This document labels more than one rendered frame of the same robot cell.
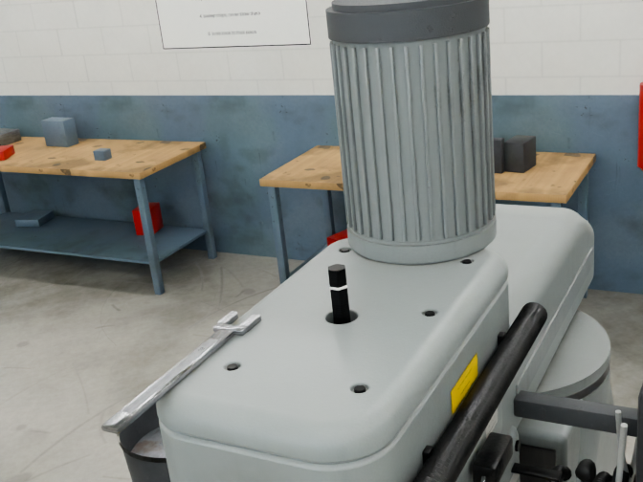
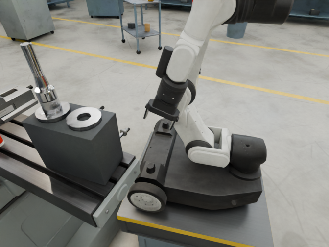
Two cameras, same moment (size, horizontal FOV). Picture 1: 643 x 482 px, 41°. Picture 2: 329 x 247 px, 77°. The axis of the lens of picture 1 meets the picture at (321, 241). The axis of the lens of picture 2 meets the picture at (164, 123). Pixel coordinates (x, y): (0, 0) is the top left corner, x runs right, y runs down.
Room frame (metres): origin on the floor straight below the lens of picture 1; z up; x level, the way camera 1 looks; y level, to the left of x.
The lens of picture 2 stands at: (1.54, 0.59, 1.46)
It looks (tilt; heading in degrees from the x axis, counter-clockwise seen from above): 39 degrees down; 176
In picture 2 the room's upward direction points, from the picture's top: straight up
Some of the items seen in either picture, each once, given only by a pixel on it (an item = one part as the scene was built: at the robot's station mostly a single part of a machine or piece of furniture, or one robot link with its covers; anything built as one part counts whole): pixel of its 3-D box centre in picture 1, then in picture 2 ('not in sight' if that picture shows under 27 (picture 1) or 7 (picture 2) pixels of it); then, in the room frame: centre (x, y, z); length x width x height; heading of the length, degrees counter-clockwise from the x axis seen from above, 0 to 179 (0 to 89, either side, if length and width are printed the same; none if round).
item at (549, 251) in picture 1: (483, 311); not in sight; (1.31, -0.26, 1.66); 0.80 x 0.23 x 0.20; 151
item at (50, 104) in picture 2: not in sight; (49, 100); (1.05, 0.32, 1.16); 0.05 x 0.05 x 0.06
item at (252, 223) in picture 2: not in sight; (194, 194); (0.77, 0.85, 0.20); 0.78 x 0.68 x 0.40; 73
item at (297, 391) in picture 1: (353, 372); not in sight; (0.89, -0.02, 1.81); 0.47 x 0.26 x 0.16; 151
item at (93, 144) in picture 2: not in sight; (78, 139); (1.07, 0.36, 1.03); 0.22 x 0.12 x 0.20; 67
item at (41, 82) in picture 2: not in sight; (35, 67); (1.05, 0.32, 1.25); 0.03 x 0.03 x 0.11
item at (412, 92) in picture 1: (413, 121); not in sight; (1.10, -0.14, 2.05); 0.20 x 0.20 x 0.32
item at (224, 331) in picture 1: (185, 365); not in sight; (0.79, 0.15, 1.89); 0.24 x 0.04 x 0.01; 151
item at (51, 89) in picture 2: not in sight; (44, 89); (1.05, 0.32, 1.19); 0.05 x 0.05 x 0.01
